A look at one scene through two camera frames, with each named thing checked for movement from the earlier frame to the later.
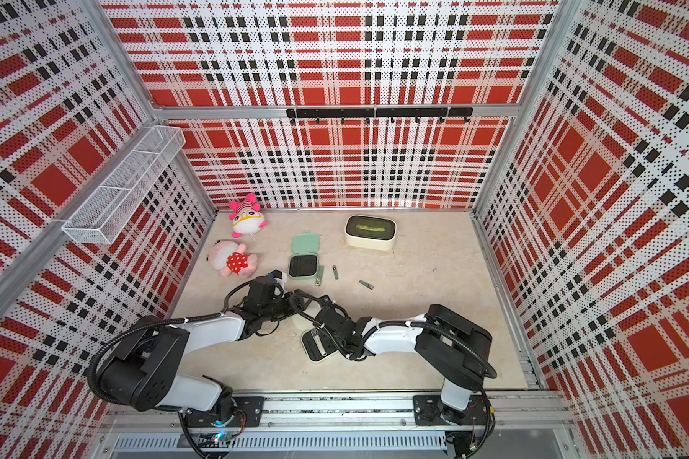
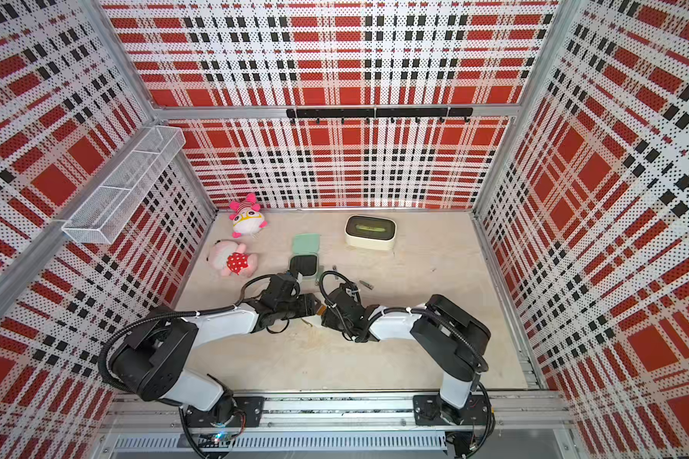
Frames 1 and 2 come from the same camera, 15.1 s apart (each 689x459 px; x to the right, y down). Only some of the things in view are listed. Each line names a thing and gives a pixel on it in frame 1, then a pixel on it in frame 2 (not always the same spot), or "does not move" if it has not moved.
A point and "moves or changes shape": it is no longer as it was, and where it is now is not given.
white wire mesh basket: x=108 y=208 does not move
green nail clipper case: x=303 y=261 does not move
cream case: x=318 y=343 moves or changes shape
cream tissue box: x=369 y=232 does not move
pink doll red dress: x=229 y=257 does not move
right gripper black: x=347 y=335 to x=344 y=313
